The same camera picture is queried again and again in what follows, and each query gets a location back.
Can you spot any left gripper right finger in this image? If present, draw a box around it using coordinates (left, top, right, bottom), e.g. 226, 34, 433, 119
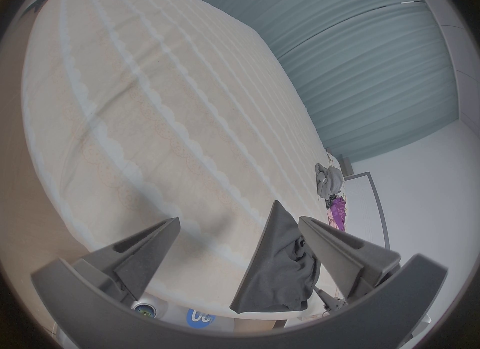
298, 216, 402, 301

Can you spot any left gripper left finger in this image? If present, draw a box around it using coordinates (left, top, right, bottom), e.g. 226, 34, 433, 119
77, 217, 181, 305

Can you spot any black T-shirt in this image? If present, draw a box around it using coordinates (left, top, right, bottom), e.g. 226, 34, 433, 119
229, 200, 321, 313

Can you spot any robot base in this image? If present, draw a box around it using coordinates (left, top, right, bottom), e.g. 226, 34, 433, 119
130, 294, 227, 332

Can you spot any pile of clothes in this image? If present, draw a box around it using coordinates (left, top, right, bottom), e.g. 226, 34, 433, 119
325, 195, 348, 232

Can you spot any bed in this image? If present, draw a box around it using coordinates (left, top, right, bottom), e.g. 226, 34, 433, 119
20, 0, 391, 322

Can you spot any grey garment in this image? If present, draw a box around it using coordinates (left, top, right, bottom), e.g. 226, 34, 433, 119
315, 163, 344, 200

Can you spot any grey bedside table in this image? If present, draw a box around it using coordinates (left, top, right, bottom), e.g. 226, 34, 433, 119
338, 155, 355, 176

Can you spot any white printed pillow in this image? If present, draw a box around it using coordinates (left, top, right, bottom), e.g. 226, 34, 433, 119
325, 152, 344, 171

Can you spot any blue-green curtain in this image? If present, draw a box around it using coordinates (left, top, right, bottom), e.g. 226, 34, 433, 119
279, 2, 460, 161
191, 0, 426, 57

